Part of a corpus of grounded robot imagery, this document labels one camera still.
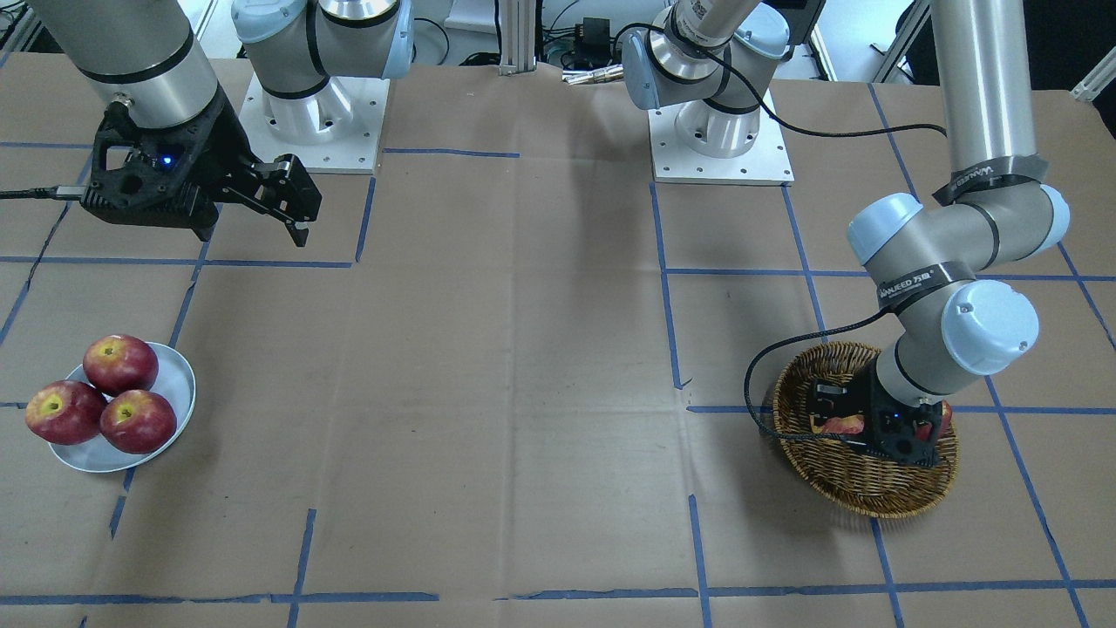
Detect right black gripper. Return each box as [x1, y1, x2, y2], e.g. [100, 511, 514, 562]
[80, 88, 323, 248]

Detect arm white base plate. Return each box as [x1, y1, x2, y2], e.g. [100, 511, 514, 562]
[239, 76, 391, 174]
[647, 102, 793, 186]

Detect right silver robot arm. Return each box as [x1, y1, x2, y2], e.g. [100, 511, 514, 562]
[3, 1, 413, 247]

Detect red yellow apple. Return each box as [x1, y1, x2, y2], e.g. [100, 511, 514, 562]
[817, 413, 866, 434]

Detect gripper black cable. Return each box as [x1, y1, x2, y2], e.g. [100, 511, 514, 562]
[0, 185, 88, 203]
[615, 22, 949, 441]

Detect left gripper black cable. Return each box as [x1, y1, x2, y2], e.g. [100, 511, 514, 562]
[615, 22, 949, 441]

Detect red apple plate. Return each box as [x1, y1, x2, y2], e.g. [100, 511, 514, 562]
[99, 390, 177, 454]
[25, 380, 107, 446]
[81, 334, 158, 397]

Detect red apple near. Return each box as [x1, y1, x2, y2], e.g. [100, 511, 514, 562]
[915, 400, 953, 442]

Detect woven wicker basket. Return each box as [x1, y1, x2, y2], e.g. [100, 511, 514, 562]
[771, 341, 959, 518]

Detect red apple plate back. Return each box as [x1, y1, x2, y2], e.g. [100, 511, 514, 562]
[81, 334, 158, 397]

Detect red apple plate front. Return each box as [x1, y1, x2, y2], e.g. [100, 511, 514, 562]
[99, 390, 177, 454]

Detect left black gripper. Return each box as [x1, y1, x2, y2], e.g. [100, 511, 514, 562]
[806, 366, 941, 468]

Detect light blue plate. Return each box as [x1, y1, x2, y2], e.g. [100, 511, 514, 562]
[49, 342, 196, 474]

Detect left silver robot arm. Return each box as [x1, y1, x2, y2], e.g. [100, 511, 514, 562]
[617, 1, 1071, 468]

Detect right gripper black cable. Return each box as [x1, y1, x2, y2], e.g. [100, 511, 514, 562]
[0, 185, 88, 203]

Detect aluminium frame post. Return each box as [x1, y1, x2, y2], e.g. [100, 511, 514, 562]
[494, 1, 541, 76]

